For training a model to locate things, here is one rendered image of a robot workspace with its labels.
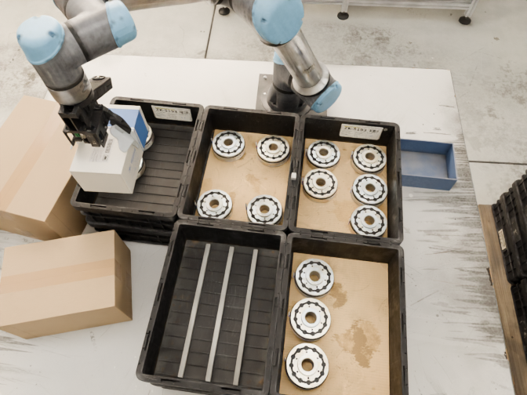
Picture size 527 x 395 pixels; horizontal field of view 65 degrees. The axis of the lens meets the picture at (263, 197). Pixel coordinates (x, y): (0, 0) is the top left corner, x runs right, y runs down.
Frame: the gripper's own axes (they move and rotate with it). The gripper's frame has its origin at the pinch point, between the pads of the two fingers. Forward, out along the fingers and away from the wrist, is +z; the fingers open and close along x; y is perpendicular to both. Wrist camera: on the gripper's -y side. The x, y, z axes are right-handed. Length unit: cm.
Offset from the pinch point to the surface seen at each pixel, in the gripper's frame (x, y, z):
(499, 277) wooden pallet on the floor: 139, -7, 97
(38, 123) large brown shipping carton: -35.4, -20.9, 21.1
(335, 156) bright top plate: 58, -17, 25
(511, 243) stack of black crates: 142, -19, 86
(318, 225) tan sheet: 53, 5, 28
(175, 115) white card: 6.4, -28.3, 23.0
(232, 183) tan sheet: 26.9, -7.3, 28.0
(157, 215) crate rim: 9.3, 10.1, 17.9
